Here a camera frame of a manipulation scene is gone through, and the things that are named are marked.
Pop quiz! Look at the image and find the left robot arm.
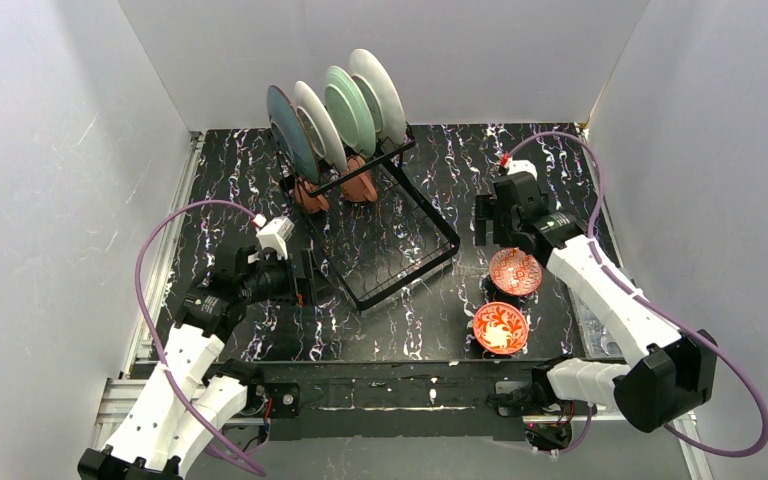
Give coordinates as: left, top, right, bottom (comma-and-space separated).
77, 246, 331, 479

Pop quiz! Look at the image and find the clear plastic box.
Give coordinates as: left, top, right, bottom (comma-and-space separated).
569, 291, 622, 360

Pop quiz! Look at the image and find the red geometric pattern bowl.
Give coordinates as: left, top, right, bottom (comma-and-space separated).
489, 248, 543, 297

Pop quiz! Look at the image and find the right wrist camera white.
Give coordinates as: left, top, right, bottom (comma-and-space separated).
498, 153, 538, 179

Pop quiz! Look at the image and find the black wire dish rack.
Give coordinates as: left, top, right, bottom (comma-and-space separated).
275, 125, 461, 311

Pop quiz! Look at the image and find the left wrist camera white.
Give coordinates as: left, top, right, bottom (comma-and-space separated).
252, 214, 295, 260

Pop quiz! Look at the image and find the light green flower plate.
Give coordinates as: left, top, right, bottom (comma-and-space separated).
323, 65, 376, 158

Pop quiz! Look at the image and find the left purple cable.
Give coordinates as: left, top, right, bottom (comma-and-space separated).
134, 199, 269, 478

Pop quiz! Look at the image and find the orange floral pattern bowl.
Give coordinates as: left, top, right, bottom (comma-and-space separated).
472, 302, 530, 355

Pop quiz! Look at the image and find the dark blue glazed plate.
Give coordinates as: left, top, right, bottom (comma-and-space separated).
266, 85, 320, 184

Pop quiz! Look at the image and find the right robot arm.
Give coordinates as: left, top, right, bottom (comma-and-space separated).
473, 171, 716, 433

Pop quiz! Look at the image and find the green rim lettered plate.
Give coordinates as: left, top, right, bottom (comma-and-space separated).
294, 80, 348, 173

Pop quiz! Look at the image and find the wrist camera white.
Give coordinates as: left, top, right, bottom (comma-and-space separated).
498, 153, 538, 179
252, 214, 295, 260

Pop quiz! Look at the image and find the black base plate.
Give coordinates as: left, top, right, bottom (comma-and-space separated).
221, 360, 597, 444

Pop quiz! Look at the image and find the red teal floral plate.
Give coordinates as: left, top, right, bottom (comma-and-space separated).
348, 48, 407, 147

